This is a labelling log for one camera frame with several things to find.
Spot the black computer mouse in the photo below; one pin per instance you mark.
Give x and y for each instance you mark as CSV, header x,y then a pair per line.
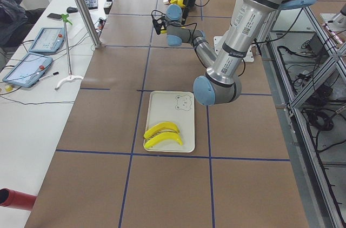
x,y
71,10

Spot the black smartphone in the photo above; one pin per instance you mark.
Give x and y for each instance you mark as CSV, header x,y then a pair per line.
x,y
54,16

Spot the seated person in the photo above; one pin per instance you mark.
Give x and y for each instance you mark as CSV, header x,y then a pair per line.
x,y
16,22

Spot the black marker pen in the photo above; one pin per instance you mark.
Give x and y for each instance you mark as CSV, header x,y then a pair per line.
x,y
48,76

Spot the red fire extinguisher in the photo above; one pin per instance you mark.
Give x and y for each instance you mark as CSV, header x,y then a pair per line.
x,y
17,200

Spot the aluminium frame post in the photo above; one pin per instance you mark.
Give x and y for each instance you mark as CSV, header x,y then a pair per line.
x,y
90,27

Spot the cream bear plate tray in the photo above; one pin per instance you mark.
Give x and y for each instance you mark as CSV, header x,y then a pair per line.
x,y
177,107

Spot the upper teach pendant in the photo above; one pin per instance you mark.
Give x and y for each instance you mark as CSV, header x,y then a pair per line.
x,y
48,40

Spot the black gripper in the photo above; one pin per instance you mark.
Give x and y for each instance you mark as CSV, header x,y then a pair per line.
x,y
189,1
157,27

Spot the yellow banana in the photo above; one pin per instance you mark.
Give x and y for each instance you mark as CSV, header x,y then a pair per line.
x,y
163,126
163,137

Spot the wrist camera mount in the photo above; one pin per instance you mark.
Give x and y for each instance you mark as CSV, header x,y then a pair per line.
x,y
158,21

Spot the lower teach pendant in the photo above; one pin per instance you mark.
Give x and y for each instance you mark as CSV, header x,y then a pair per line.
x,y
29,70

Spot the teach pendant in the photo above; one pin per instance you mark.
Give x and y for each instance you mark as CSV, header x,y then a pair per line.
x,y
48,40
29,70

